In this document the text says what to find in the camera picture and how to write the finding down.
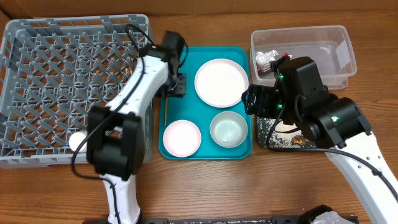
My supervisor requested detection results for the white tissue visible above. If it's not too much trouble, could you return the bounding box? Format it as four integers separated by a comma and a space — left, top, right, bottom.
255, 50, 279, 72

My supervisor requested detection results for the grey bowl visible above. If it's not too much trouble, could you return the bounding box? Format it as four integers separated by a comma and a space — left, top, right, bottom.
210, 111, 249, 148

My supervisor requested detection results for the large white plate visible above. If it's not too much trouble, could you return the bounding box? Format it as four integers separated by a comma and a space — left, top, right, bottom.
194, 58, 249, 108

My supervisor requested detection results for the small white plate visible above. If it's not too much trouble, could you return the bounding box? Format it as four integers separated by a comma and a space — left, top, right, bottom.
162, 119, 201, 157

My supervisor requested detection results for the white paper cup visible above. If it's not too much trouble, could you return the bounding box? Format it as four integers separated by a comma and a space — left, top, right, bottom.
68, 131, 88, 152

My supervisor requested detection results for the red snack wrapper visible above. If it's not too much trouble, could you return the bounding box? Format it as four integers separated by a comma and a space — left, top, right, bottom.
281, 53, 292, 60

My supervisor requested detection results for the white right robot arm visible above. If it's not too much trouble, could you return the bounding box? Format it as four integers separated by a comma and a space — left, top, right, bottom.
241, 55, 397, 223

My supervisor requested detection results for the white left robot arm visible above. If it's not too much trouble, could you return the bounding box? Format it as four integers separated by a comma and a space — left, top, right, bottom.
71, 31, 188, 223

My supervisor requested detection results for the grey dishwasher rack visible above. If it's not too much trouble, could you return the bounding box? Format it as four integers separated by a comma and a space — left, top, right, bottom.
1, 14, 153, 169

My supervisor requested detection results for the teal plastic tray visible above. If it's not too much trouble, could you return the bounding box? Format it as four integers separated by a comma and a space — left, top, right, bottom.
158, 47, 253, 160

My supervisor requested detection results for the black tray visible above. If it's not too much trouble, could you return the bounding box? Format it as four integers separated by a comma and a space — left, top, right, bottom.
256, 115, 318, 149

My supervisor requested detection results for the clear plastic bin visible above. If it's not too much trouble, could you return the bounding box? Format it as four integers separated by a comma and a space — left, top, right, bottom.
250, 26, 357, 90

